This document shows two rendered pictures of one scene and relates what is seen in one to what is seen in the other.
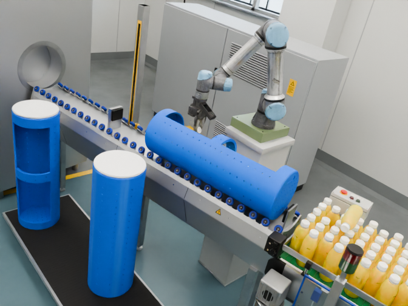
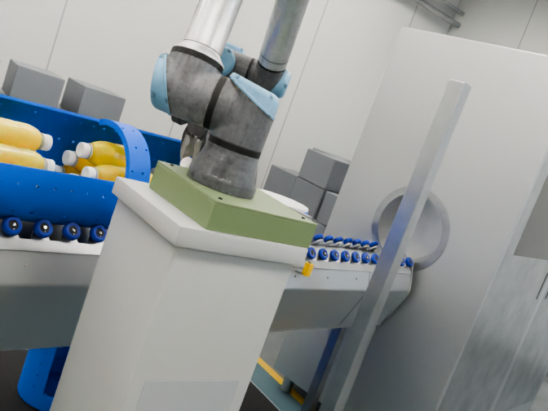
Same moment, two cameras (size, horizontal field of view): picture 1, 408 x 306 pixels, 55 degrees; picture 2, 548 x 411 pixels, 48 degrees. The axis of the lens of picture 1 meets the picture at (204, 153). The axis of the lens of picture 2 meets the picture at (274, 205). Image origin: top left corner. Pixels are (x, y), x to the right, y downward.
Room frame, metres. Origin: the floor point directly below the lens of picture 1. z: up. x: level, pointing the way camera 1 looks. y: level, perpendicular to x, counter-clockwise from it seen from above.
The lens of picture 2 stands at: (2.59, -1.61, 1.40)
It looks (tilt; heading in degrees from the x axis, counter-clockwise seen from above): 8 degrees down; 97
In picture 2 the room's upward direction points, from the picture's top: 20 degrees clockwise
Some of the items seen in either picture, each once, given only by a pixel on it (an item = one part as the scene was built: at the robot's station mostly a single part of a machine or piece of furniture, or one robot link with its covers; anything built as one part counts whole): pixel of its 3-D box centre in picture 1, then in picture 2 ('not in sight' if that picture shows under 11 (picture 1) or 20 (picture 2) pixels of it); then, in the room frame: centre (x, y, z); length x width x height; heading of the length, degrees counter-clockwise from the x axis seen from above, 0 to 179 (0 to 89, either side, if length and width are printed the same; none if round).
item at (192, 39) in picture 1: (231, 92); not in sight; (4.23, -0.16, 0.72); 2.15 x 0.54 x 1.45; 46
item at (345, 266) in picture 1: (348, 263); not in sight; (1.18, -0.62, 1.18); 0.06 x 0.06 x 0.05
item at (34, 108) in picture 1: (36, 108); (279, 200); (2.27, 1.11, 1.03); 0.28 x 0.28 x 0.01
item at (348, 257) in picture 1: (353, 254); not in sight; (1.18, -0.62, 1.23); 0.06 x 0.06 x 0.04
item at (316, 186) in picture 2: not in sight; (329, 227); (2.45, 3.81, 0.59); 1.20 x 0.80 x 1.19; 136
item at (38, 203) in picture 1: (37, 167); not in sight; (2.27, 1.11, 0.59); 0.28 x 0.28 x 0.88
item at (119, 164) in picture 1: (120, 163); not in sight; (1.82, 0.43, 1.03); 0.28 x 0.28 x 0.01
